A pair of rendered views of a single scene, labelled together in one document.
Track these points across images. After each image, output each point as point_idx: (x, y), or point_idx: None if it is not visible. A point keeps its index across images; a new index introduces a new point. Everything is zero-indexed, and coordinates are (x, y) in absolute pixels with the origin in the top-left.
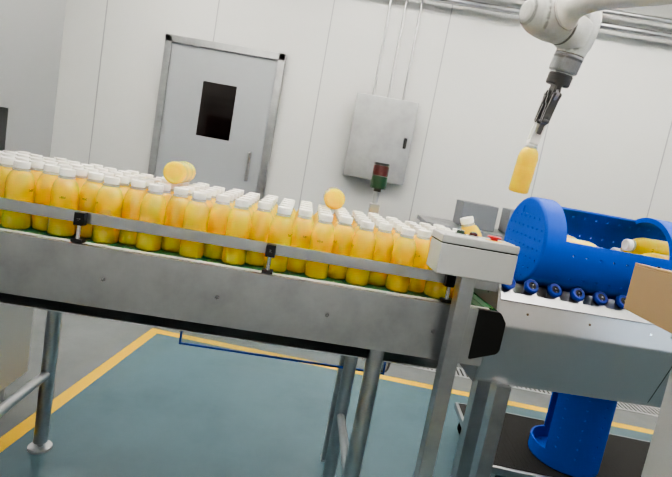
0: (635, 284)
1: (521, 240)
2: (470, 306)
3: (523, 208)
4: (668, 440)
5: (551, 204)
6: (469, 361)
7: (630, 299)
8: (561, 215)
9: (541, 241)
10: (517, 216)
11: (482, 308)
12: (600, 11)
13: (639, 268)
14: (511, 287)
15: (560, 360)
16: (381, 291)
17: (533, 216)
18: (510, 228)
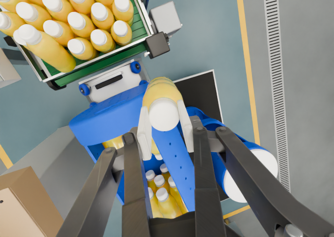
0: (10, 179)
1: (116, 99)
2: (40, 64)
3: (125, 99)
4: (44, 162)
5: (91, 133)
6: None
7: (20, 172)
8: (83, 141)
9: (75, 118)
10: (136, 93)
11: (45, 73)
12: None
13: (2, 188)
14: (81, 92)
15: None
16: None
17: (97, 111)
18: (145, 86)
